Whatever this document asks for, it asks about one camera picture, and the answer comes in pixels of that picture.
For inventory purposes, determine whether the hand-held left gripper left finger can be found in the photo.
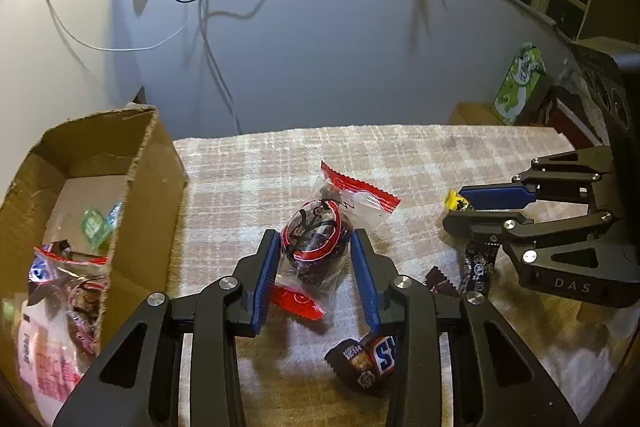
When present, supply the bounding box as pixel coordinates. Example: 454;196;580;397
52;229;281;427

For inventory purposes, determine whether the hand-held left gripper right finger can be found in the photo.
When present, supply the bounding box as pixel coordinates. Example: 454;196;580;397
350;229;573;427

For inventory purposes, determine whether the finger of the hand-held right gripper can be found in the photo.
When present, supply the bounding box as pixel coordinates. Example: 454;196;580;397
457;146;615;210
442;209;626;258

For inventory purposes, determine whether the yellow black candy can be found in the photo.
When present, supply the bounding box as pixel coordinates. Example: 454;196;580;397
445;189;476;212

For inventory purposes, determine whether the red black cake clear packet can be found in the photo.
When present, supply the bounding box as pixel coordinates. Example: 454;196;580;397
270;159;401;322

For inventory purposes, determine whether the cardboard box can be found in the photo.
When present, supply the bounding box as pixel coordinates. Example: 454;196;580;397
0;104;190;425

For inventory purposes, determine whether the green snack packet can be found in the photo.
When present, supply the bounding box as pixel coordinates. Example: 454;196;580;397
80;207;113;253

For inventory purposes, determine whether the pink white snack packet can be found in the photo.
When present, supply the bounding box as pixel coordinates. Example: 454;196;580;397
15;302;86;403

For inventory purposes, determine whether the black white candy wrapper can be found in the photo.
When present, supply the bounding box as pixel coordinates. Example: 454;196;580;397
460;239;498;295

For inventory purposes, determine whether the dark red bag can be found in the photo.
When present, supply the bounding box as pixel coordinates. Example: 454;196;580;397
537;84;601;148

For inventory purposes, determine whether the small dark candy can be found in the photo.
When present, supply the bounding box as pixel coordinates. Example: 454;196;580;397
422;267;458;298

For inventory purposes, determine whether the snickers mini bar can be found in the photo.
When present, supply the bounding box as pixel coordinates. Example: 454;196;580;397
367;334;398;373

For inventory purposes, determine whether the dark brown candy packet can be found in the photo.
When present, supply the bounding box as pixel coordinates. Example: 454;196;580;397
325;338;388;395

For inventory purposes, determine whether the small brown box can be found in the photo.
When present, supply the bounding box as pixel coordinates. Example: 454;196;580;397
447;102;506;125

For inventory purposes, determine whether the green printed box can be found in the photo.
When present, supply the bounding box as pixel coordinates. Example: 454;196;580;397
492;42;546;125

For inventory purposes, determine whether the plaid blanket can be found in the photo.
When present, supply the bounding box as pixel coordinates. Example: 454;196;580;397
165;123;631;427

